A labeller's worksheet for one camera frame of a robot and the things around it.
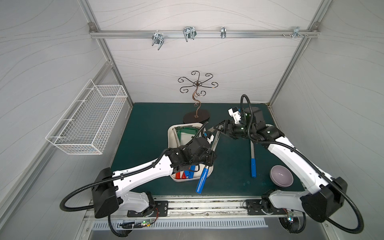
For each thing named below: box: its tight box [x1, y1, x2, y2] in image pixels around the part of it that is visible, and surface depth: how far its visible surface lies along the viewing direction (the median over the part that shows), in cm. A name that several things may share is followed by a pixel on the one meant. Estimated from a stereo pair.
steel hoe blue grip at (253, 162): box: [250, 140, 257, 178], surface depth 88 cm
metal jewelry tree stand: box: [178, 71, 219, 124], surface depth 95 cm
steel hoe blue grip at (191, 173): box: [188, 165, 196, 179], surface depth 81 cm
